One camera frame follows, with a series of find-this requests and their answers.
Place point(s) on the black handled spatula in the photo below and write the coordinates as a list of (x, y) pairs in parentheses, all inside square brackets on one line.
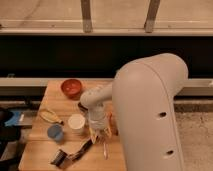
[(86, 146)]

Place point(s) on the red bowl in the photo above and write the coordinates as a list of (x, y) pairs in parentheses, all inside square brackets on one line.
[(71, 88)]

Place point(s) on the metal clip tool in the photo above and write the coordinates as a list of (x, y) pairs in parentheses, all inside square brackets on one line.
[(61, 159)]

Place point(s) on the silver metal fork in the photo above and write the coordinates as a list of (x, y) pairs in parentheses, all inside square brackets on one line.
[(104, 143)]

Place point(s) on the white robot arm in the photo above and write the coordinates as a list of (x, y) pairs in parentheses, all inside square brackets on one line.
[(142, 94)]

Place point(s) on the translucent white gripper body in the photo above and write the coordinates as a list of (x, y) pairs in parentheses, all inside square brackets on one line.
[(97, 124)]

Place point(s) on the white cup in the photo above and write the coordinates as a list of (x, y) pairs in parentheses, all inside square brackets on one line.
[(77, 123)]

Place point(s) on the blue object beside table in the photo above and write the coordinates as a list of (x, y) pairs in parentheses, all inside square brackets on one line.
[(16, 119)]

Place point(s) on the orange carrot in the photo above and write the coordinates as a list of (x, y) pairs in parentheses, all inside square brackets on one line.
[(113, 125)]

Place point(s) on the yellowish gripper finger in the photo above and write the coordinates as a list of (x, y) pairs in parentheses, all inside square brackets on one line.
[(93, 136)]

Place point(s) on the black rectangular block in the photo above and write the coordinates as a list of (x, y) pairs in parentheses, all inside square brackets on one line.
[(82, 108)]

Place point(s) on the yellow banana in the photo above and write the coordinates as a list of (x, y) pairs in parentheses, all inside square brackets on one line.
[(50, 116)]

